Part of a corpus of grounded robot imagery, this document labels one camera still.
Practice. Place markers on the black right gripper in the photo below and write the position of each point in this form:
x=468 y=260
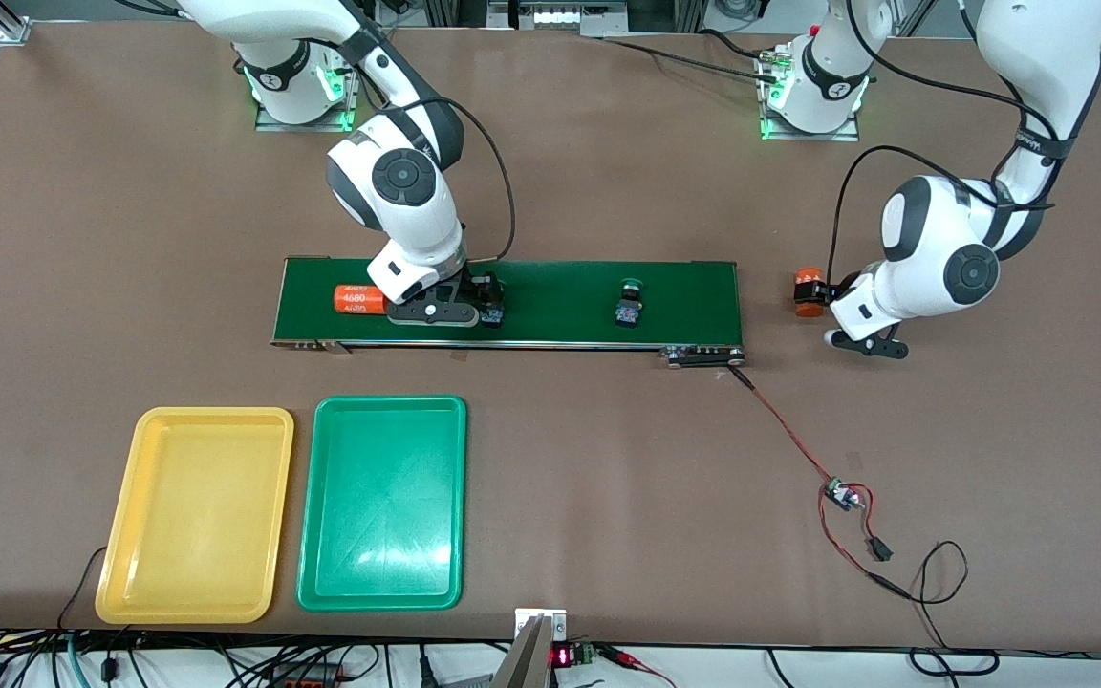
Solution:
x=480 y=285

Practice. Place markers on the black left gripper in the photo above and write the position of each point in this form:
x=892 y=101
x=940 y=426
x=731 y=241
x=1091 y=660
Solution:
x=845 y=288

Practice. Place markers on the orange 4680 battery cylinder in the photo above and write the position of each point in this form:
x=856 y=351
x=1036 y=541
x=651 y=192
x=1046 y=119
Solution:
x=359 y=299
x=807 y=298

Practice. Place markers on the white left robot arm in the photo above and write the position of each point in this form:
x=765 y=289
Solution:
x=942 y=248

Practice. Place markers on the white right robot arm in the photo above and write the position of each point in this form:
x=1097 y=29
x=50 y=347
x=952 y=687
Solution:
x=407 y=191

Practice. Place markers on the green conveyor belt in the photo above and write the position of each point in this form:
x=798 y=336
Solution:
x=560 y=301

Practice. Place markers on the small black circuit board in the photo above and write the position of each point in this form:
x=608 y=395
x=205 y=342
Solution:
x=835 y=491

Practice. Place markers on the green plastic tray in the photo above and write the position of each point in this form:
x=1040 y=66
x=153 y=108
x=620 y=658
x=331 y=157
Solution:
x=383 y=535

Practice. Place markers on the grey background device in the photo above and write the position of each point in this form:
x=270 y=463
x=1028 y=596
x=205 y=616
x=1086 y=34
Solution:
x=550 y=17

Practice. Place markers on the yellow plastic tray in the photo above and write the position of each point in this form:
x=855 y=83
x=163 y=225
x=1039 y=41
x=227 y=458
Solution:
x=197 y=516

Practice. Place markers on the small red digit display module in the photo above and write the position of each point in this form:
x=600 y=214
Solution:
x=562 y=657

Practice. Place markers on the red clip leads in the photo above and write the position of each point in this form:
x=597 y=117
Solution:
x=641 y=661

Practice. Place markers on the orange power strip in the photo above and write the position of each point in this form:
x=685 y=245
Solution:
x=307 y=678

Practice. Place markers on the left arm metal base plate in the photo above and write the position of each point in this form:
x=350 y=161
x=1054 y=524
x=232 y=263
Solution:
x=809 y=137

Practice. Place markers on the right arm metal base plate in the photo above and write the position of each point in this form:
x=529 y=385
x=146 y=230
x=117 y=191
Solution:
x=302 y=126

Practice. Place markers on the black switch with red lead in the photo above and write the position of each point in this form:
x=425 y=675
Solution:
x=881 y=548

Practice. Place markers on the grey metal camera stand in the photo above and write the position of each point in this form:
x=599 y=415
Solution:
x=529 y=655

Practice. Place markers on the aluminium frame profile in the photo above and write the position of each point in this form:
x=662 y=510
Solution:
x=6 y=24

